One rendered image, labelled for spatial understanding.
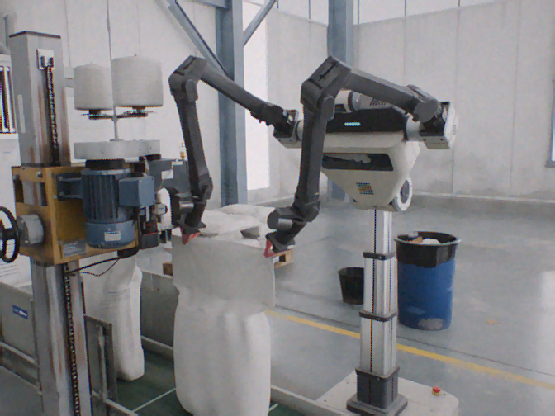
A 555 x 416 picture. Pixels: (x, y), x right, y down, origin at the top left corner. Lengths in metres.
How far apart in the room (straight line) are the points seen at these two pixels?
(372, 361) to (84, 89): 1.54
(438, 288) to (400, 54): 7.02
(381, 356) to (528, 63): 7.79
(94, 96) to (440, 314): 2.83
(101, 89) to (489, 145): 8.24
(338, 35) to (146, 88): 9.10
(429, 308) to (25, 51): 3.01
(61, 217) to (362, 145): 1.04
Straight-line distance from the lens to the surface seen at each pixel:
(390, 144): 1.73
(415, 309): 3.80
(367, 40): 10.57
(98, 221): 1.62
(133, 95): 1.67
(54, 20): 6.47
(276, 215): 1.50
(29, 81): 1.77
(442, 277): 3.74
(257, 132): 8.59
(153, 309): 2.69
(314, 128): 1.34
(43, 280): 1.84
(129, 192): 1.57
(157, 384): 2.30
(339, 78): 1.29
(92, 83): 1.90
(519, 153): 9.43
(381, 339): 2.12
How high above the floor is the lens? 1.43
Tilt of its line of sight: 9 degrees down
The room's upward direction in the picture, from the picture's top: 1 degrees counter-clockwise
